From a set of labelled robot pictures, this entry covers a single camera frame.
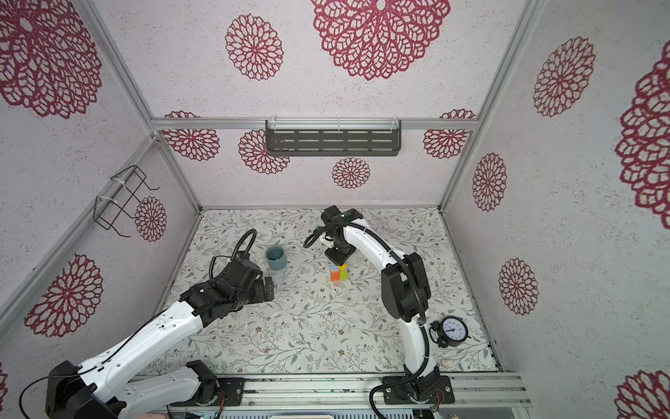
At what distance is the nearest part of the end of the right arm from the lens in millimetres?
684

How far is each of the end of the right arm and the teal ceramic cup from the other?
0.74ft

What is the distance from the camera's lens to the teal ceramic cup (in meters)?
0.98
